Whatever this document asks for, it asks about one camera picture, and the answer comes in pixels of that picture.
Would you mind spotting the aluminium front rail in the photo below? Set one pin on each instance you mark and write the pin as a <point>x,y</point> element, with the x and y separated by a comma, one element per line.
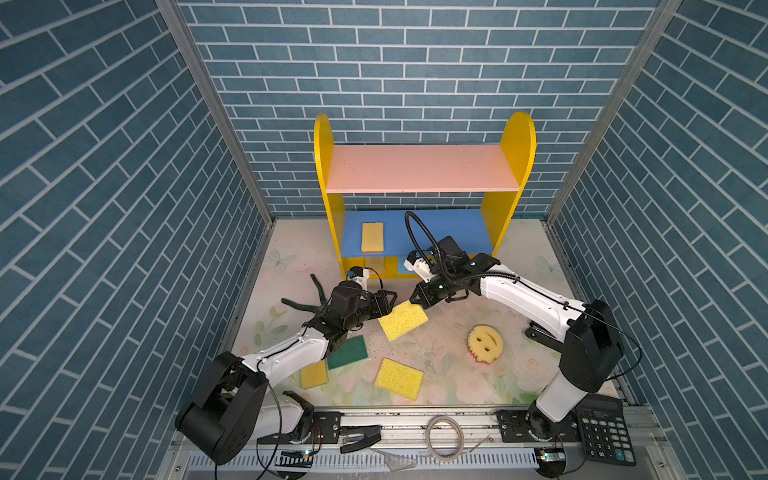
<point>433,443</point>

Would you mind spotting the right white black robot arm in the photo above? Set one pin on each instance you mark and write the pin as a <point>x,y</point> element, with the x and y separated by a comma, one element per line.
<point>585,334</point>

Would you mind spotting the green handled cutting pliers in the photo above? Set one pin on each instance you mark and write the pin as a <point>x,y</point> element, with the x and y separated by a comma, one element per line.
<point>306,300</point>

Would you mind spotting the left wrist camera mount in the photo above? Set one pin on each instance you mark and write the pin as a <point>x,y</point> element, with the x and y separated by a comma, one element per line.
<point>359,275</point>

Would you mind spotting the yellow shelf with coloured boards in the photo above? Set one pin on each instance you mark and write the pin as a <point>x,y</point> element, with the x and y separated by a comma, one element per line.
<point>498,172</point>

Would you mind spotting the yellow smiley face sponge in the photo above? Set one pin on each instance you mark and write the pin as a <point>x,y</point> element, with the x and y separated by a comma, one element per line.
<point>485,344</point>

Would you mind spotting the pale yellow orange-backed sponge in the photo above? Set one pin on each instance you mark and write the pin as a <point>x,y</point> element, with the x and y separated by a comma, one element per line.
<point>377,263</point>

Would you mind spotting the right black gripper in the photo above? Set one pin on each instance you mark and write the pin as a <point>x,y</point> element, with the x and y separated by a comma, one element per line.
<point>425,299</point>

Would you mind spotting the blue sponge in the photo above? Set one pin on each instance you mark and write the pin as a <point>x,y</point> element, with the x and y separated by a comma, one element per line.
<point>402,268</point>

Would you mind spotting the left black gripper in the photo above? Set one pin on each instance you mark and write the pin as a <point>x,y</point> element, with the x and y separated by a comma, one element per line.
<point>379,299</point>

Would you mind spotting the black desk calculator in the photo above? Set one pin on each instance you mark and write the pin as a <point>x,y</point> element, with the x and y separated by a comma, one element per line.
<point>603,430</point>

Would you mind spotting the green scouring pad sponge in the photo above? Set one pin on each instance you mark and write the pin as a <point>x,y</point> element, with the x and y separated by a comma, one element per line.
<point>353,350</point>

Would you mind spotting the black stapler on rail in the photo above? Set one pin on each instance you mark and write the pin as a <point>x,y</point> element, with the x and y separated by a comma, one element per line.
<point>357,438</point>

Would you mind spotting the yellow sponge far left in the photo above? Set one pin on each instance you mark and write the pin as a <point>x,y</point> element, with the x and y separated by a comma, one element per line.
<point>314,375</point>

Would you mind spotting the bright yellow sponge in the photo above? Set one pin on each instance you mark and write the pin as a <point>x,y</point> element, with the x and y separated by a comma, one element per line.
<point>403,318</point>
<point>399,379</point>

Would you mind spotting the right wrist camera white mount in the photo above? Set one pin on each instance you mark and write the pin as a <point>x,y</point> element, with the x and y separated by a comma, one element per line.
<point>420,265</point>

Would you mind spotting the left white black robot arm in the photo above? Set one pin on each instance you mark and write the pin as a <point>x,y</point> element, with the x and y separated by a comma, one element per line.
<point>234,399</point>

